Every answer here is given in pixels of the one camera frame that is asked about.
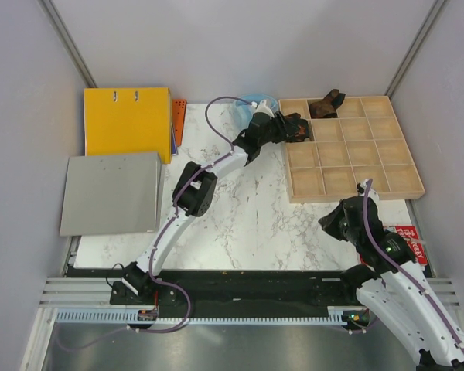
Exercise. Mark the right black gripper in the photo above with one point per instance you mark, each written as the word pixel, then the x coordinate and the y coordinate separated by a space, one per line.
pixel 328 222

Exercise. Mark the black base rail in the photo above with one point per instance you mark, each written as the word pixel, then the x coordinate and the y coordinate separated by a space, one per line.
pixel 249 292

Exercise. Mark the red treehouse book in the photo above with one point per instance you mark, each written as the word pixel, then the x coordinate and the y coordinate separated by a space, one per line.
pixel 410 247

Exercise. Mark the orange perforated board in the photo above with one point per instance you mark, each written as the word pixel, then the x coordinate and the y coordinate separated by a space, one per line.
pixel 178 118

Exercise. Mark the light blue headphones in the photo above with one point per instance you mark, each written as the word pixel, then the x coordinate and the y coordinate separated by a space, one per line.
pixel 242 112

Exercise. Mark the yellow ring binder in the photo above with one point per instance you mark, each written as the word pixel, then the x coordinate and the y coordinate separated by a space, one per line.
pixel 128 120

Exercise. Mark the wooden compartment tray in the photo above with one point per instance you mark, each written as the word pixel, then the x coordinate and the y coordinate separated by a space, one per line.
pixel 362 141

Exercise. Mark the black orange floral tie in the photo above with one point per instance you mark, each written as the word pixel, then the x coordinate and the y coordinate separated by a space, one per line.
pixel 297 128

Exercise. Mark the white cable duct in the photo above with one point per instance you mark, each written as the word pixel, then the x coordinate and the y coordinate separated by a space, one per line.
pixel 163 316

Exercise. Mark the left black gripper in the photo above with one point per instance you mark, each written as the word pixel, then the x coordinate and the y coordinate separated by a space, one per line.
pixel 284 131

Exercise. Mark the brown rolled tie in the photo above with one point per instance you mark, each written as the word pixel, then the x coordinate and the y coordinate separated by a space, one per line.
pixel 327 107

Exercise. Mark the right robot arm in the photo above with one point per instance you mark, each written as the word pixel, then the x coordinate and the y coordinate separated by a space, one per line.
pixel 391 284

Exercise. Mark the purple notebook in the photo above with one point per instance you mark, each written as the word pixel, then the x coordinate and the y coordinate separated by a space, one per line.
pixel 174 147

